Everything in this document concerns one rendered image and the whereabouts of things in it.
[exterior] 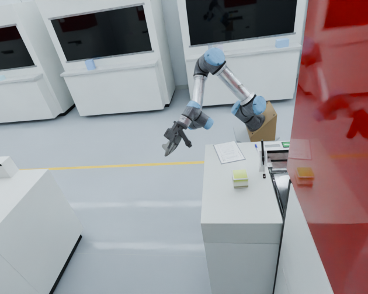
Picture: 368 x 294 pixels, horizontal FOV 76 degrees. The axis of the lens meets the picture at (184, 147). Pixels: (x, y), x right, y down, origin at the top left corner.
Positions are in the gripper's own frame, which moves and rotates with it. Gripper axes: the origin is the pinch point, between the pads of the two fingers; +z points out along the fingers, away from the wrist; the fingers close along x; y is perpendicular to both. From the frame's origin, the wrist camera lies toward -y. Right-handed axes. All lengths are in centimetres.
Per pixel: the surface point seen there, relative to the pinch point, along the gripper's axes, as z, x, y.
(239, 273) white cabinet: 34, -21, -64
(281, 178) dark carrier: -22, -18, -59
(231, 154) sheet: -20.9, -17.5, -27.9
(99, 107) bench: -16, -203, 277
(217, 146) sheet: -21.6, -21.6, -16.2
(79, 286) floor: 124, -54, 32
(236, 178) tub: -7.5, 4.8, -41.9
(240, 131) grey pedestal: -48, -61, -14
